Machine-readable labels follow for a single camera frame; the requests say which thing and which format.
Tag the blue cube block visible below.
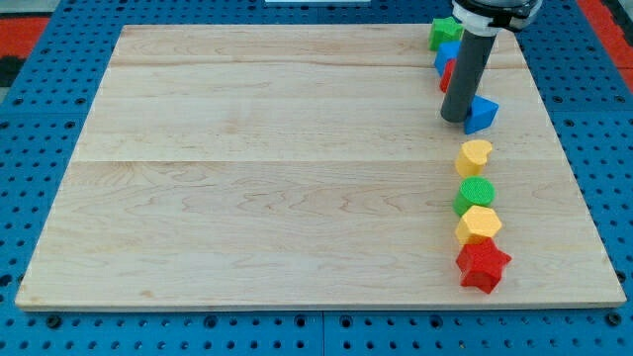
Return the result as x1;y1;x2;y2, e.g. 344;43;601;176
433;41;461;76

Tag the red block behind rod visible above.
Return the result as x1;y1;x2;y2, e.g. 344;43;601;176
439;58;456;93

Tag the red star block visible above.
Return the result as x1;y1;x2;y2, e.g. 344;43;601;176
456;237;512;294

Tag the yellow hexagon block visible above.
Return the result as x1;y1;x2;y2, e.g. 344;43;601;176
455;206;502;245

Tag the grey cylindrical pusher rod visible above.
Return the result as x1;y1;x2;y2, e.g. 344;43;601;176
440;30;496;124

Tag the yellow heart block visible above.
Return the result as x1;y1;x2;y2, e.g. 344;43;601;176
454;139;494;178

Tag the green star block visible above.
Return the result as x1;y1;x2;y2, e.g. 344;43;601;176
428;17;464;51

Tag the green cylinder block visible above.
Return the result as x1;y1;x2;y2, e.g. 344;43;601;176
452;176;497;216

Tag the light wooden board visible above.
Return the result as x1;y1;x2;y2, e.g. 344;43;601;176
16;25;626;312

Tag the blue triangle block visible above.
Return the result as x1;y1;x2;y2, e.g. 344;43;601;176
464;96;499;134

